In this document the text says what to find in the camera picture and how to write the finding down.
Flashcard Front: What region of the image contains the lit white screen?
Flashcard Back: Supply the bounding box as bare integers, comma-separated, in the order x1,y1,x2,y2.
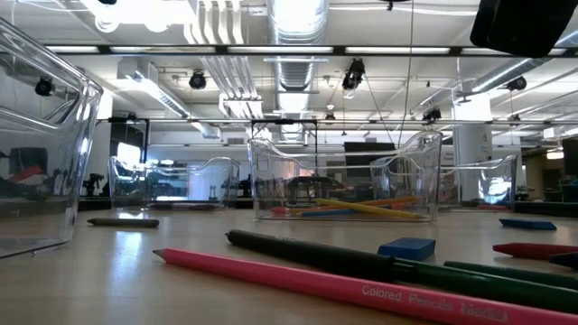
116,142,142,164

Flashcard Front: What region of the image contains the blue crayon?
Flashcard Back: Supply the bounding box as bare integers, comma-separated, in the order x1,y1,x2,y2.
548,251,578,271

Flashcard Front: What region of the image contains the red-orange eraser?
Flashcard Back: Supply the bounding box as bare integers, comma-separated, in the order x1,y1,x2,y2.
8,164,46,184

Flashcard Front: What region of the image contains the green marker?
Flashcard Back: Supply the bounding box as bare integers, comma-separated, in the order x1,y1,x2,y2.
443,259,578,291

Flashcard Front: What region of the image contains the pink colored pencil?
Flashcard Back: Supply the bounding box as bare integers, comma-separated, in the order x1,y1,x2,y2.
152,246,578,325

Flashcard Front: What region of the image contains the clear plastic bin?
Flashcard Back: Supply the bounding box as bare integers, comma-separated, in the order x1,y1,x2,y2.
107,155,243,211
369,154,519,212
246,130,443,223
0,16,104,259

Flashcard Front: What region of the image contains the white ceiling pipe bundle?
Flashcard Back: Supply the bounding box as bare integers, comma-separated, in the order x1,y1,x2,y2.
182,0,266,121

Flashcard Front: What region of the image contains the green pen with dark cap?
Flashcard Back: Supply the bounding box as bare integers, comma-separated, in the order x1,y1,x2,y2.
224,228,578,315

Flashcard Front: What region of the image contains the blue pencil with red end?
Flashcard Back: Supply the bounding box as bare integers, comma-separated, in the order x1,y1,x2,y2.
299,203,407,218

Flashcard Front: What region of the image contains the black background rig frame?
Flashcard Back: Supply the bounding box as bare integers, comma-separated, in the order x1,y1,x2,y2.
107,116,151,164

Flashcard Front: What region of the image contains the silver ventilation duct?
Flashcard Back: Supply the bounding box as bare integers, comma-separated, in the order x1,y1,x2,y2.
265,0,331,142

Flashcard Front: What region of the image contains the white column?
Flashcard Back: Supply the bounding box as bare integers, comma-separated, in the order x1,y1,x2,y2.
453,97,494,202

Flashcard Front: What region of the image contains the yellow pencil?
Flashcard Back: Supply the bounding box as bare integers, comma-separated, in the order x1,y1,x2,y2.
314,197,424,221

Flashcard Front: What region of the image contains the black plastic device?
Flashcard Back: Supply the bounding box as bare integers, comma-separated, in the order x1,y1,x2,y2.
288,175,338,211

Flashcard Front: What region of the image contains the black monitor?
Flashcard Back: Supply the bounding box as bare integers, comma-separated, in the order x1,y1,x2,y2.
343,141,397,178

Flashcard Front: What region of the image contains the blue eraser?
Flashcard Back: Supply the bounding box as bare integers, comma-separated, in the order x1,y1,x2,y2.
499,218,558,231
377,237,437,263

